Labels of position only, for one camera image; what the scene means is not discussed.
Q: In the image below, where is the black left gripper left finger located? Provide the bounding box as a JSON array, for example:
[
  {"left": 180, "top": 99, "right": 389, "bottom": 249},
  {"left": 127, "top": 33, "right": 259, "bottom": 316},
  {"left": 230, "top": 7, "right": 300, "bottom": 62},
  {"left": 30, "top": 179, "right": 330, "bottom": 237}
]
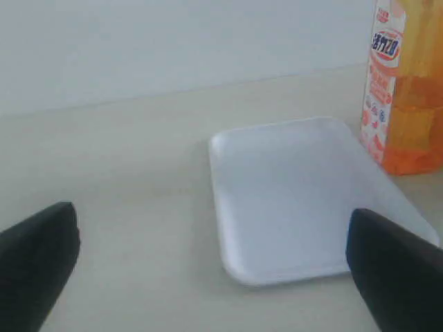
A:
[{"left": 1, "top": 201, "right": 80, "bottom": 331}]

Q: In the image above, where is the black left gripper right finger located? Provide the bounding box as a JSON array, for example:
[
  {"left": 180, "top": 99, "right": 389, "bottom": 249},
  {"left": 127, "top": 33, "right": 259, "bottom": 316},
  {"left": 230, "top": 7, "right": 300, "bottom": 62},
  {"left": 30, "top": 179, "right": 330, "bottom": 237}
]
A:
[{"left": 345, "top": 208, "right": 442, "bottom": 331}]

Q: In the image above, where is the orange pump soap bottle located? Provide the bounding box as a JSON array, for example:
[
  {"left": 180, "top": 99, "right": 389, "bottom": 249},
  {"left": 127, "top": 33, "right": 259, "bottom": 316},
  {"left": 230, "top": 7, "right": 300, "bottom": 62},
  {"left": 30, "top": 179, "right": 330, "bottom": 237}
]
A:
[{"left": 359, "top": 1, "right": 442, "bottom": 176}]

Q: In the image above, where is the white rectangular foam tray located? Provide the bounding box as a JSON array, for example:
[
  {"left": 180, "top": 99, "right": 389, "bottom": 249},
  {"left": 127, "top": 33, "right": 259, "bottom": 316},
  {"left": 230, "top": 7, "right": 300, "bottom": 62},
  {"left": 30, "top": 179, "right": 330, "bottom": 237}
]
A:
[{"left": 208, "top": 117, "right": 440, "bottom": 286}]

